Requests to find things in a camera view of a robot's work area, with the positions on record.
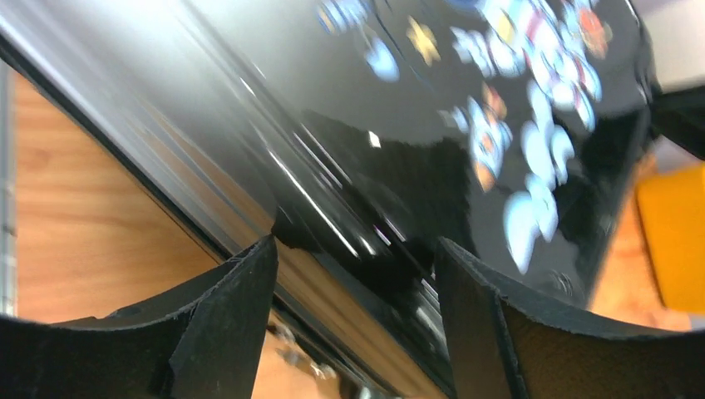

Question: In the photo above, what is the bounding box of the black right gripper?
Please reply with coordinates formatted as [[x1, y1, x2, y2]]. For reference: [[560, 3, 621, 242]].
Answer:
[[650, 84, 704, 160]]

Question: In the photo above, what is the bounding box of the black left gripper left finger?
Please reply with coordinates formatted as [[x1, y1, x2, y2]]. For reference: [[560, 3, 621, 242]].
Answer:
[[1, 237, 278, 399]]

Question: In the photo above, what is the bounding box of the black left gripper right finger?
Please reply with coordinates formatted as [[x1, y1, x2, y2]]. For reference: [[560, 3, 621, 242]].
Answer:
[[435, 239, 704, 398]]

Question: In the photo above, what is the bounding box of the black white space suitcase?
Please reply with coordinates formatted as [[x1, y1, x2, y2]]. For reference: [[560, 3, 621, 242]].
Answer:
[[1, 1, 652, 398]]

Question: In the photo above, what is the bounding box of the yellow plastic basket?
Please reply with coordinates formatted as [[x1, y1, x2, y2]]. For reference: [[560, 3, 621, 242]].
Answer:
[[636, 162, 704, 314]]

